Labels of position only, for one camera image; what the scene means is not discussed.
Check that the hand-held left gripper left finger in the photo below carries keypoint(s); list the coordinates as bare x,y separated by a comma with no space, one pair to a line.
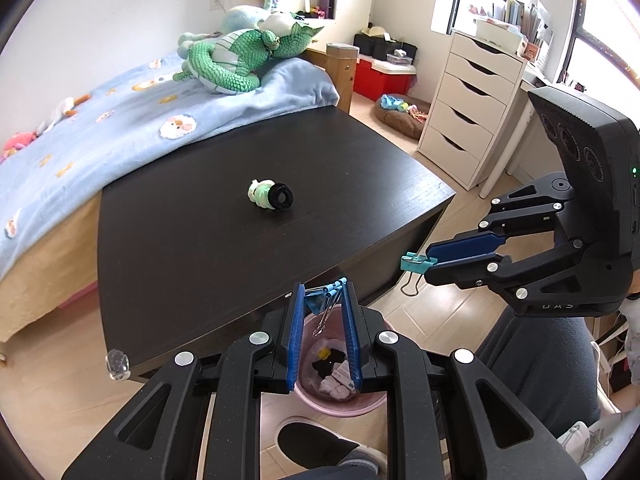
296,340

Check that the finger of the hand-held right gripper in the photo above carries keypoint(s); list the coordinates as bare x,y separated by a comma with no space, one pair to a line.
460,275
465,247

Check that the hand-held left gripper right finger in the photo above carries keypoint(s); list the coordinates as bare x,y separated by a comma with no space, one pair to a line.
353,345

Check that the yellow plastic clip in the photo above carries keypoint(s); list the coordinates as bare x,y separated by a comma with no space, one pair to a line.
326,353

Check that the black sock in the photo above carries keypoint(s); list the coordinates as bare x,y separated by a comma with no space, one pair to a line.
320,366

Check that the white cloth bundle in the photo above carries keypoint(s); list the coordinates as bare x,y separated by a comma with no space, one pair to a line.
336,385

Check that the blue binder clip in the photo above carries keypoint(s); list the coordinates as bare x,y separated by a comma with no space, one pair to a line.
320,300

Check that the teal binder clip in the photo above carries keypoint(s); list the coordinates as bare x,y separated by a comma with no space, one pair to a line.
415,262

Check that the pink trash bin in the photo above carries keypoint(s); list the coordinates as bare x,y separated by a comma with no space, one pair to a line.
340,407

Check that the black slipper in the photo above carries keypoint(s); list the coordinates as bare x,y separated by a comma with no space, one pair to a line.
315,445

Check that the person's grey trousered leg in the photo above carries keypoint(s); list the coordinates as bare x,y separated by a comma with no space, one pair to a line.
540,365

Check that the white drawer chest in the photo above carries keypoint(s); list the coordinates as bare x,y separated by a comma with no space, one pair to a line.
465,110

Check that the brown pet bed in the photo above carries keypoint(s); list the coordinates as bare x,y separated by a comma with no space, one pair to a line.
400,122

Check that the green and white sock roll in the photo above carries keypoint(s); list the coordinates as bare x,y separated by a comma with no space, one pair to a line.
259,194

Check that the teal pet toy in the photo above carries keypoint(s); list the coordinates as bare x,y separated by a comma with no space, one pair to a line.
392,103

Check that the clear table corner guard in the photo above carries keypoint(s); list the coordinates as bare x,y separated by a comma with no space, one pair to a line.
117,362

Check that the row of books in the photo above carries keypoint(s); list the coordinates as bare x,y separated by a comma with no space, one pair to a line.
530,17

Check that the white desktop organizer box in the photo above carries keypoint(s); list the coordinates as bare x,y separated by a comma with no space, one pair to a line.
497,35

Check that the red storage box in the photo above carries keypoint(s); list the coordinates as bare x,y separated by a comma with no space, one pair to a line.
380,80

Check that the black storage boxes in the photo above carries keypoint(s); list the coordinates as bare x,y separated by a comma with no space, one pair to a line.
385,47

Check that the beige hat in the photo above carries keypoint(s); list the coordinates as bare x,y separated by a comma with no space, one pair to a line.
378,32

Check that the bed with blue blanket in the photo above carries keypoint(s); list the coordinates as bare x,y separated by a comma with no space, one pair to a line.
125,130

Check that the purple box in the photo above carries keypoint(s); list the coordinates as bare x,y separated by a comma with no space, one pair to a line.
326,6

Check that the green dragon plush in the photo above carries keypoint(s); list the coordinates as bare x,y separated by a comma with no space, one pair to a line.
235,60

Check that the white plush toy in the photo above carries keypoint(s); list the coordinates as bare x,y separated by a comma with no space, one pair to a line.
277,22

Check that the light blue plush toy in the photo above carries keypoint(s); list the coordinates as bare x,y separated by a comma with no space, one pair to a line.
242,17

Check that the white duck plush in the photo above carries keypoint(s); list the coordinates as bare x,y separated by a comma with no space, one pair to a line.
60,110

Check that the pink plush toy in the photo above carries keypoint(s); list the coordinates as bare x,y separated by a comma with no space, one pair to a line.
15,145

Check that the wooden bed headboard post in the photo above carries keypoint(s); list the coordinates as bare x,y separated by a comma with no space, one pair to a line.
340,72

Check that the wooden bed frame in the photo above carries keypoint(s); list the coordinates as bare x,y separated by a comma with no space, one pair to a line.
45,285

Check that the wall socket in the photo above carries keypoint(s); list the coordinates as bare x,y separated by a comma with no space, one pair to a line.
217,3

